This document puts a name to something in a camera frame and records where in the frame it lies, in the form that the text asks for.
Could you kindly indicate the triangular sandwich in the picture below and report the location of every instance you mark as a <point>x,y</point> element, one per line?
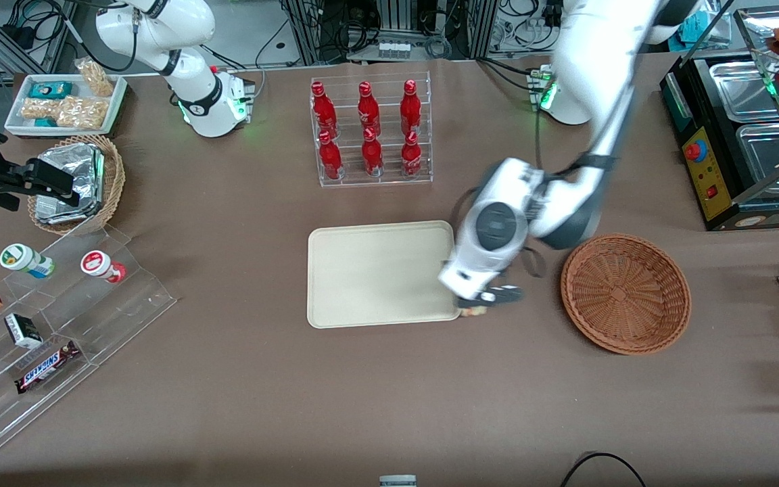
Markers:
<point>474,312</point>

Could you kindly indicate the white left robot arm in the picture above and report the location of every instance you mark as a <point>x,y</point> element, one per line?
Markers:
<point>606,67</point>

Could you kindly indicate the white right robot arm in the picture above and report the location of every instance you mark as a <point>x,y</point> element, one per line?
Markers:
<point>159,30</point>

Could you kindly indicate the white rectangular snack tray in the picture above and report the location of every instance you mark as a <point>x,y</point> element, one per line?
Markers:
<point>17,125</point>

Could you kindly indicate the tan wicker basket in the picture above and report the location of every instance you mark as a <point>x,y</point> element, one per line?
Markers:
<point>113,179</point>

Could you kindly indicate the cream plastic tray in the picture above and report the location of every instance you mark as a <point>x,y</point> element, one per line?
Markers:
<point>376,277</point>

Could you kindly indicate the brown round wicker basket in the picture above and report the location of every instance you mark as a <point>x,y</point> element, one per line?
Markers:
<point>623,294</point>

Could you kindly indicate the foil wrapped food package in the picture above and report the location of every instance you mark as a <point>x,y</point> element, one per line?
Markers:
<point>78,162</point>

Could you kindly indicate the small teal snack packet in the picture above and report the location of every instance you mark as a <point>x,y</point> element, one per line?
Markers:
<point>44,122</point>

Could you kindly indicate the clear bag of snacks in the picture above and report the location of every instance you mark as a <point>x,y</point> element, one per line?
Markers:
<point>95,76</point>
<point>82,111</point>
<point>39,108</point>

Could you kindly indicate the green lid yogurt cup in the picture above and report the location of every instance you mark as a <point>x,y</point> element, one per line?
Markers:
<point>21,259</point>

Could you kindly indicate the red lid yogurt cup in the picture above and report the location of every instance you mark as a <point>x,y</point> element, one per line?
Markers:
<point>99,264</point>

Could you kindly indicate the teal snack box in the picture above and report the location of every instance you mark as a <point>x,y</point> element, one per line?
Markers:
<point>50,89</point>

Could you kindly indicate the clear acrylic stepped stand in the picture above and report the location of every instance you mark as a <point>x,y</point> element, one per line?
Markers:
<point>105,318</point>

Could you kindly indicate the small black white box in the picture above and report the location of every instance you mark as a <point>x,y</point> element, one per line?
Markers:
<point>22,330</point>

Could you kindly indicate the clear acrylic bottle rack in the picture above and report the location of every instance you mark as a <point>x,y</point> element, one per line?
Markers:
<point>389,182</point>

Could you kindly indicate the red cola bottle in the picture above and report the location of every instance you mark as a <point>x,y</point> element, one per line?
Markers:
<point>322,108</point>
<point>410,108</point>
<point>411,157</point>
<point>329,159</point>
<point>372,155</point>
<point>366,108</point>

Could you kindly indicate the Snickers chocolate bar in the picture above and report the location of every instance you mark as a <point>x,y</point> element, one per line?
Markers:
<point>46,367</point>

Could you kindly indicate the grey device edge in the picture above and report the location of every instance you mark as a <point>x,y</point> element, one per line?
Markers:
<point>397,481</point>

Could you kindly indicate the red emergency stop button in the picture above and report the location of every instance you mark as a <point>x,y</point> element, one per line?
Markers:
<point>696,150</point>

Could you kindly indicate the black food warmer appliance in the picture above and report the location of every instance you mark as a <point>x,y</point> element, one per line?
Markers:
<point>680,101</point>

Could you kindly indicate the white power strip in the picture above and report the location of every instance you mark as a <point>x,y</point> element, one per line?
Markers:
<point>393,49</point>

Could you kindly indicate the steel food pan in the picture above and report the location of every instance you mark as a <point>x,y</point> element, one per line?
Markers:
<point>768,159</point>
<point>741,88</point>

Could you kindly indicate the teal bag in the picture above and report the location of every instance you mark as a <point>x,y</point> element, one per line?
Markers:
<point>697,26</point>

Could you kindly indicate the red rocker switch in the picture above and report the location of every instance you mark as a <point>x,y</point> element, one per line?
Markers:
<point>713,191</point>

